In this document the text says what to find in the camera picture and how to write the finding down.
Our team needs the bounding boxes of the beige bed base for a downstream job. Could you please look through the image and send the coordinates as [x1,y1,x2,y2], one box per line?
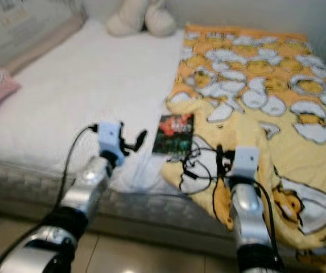
[0,188,237,257]

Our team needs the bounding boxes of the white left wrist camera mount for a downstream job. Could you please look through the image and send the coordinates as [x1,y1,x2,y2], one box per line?
[97,121,125,160]

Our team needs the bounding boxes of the yellow egg cartoon blanket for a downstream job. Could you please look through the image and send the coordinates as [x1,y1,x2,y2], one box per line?
[162,23,326,268]

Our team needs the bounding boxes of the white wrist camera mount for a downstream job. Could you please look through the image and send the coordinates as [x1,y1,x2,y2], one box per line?
[97,121,125,160]
[231,146,261,180]

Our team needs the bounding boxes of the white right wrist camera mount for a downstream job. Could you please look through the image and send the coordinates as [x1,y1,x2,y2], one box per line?
[231,146,261,180]

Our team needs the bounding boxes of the cream plush toy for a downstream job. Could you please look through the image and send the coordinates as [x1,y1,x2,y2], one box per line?
[106,0,178,38]

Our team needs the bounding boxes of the white quilted mattress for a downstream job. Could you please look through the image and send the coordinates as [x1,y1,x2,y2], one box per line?
[0,22,234,228]

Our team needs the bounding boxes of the grey floral print pillow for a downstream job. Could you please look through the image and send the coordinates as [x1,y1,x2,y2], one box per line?
[0,0,86,75]

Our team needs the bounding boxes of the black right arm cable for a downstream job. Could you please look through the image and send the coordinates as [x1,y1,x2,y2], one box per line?
[179,149,277,257]

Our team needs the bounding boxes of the dark red cover book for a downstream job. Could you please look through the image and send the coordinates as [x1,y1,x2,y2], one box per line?
[152,113,195,155]

